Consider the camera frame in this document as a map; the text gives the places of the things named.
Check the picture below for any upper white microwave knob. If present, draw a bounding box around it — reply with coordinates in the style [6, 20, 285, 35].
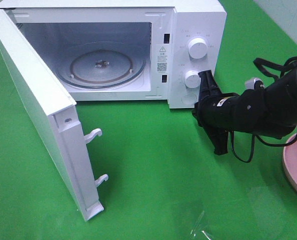
[188, 37, 208, 59]

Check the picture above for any white microwave door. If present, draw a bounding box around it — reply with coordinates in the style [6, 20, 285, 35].
[0, 9, 108, 220]

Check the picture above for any clear tape piece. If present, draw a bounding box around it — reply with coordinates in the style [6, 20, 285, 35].
[189, 210, 214, 240]

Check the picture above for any glass microwave turntable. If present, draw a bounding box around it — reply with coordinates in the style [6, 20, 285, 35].
[56, 41, 151, 89]

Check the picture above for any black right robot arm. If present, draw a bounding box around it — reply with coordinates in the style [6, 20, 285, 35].
[192, 56, 297, 155]

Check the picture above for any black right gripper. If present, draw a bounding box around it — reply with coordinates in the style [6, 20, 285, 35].
[192, 69, 241, 155]

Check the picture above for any round white door button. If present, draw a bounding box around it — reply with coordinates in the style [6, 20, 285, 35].
[181, 93, 197, 106]

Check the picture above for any black camera cable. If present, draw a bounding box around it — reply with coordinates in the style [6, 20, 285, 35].
[229, 56, 297, 163]

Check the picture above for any lower white microwave knob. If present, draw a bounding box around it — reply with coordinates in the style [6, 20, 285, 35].
[184, 70, 201, 89]

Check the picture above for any white microwave oven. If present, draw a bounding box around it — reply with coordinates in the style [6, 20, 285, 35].
[0, 0, 227, 109]

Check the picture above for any white microwave knob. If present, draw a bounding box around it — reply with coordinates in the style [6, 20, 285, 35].
[188, 37, 208, 59]
[184, 70, 201, 89]

